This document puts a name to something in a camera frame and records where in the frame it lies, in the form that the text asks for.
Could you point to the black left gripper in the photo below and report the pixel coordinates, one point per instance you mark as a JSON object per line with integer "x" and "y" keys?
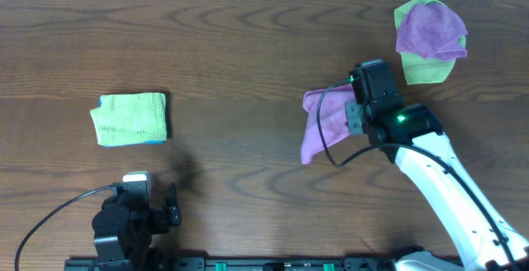
{"x": 164, "y": 214}

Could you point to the folded green cloth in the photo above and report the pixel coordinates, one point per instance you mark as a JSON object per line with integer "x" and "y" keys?
{"x": 130, "y": 118}

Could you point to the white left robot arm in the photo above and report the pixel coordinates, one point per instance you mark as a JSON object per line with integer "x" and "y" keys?
{"x": 124, "y": 227}

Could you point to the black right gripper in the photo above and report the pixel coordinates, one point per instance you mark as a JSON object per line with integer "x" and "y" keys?
{"x": 351, "y": 114}

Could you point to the purple crumpled cloth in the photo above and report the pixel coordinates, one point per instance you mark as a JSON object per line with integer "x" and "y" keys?
{"x": 432, "y": 31}

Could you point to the light green cloth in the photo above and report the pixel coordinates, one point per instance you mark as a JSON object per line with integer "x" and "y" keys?
{"x": 416, "y": 69}

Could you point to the pink microfiber cloth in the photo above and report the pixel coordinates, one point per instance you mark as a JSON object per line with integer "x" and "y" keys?
{"x": 332, "y": 118}

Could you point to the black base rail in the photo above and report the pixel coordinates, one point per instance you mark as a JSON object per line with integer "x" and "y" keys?
{"x": 201, "y": 264}

